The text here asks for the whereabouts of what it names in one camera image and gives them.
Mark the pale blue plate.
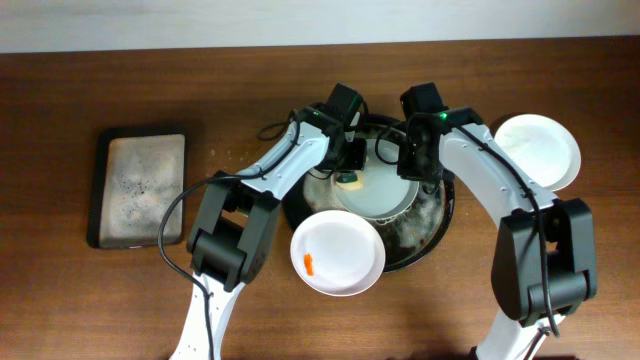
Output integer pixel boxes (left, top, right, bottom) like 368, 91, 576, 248
333, 138, 419, 220

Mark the green yellow sponge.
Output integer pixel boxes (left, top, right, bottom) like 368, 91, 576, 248
335, 171, 363, 191

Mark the white plate top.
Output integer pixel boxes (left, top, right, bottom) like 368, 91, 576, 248
494, 114, 582, 191

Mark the white plate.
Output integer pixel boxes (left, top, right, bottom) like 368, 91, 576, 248
290, 210, 386, 297
494, 114, 582, 191

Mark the white plate bottom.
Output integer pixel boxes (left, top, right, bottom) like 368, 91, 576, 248
290, 210, 386, 297

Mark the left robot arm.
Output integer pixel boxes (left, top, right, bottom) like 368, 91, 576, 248
171, 83, 368, 359

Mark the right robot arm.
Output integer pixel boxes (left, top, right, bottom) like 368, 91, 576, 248
397, 83, 597, 359

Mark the black round tray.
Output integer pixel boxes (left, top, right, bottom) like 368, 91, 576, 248
282, 113, 457, 274

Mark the black rectangular soapy tray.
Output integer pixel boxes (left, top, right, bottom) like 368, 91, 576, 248
86, 125, 187, 250

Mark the left black cable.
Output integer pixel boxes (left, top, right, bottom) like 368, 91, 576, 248
157, 108, 301, 360

